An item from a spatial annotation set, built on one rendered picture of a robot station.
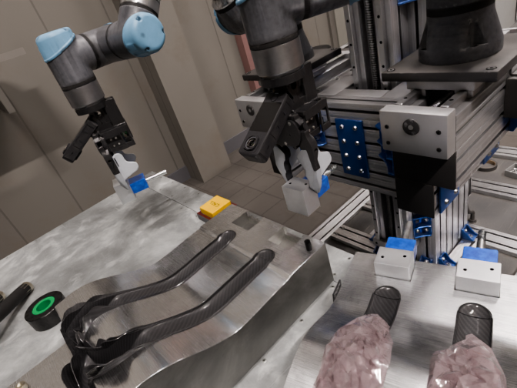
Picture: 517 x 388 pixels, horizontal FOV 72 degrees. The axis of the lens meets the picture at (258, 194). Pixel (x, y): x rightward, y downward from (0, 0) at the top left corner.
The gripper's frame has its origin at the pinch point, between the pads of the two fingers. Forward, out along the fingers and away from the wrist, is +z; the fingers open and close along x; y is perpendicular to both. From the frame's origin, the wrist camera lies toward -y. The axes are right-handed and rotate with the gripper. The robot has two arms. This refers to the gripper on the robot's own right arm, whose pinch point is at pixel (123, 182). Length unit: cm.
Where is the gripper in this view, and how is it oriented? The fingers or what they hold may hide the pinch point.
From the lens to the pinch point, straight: 95.2
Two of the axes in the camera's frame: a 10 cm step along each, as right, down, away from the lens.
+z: 2.8, 8.2, 5.1
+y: 8.8, -4.2, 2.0
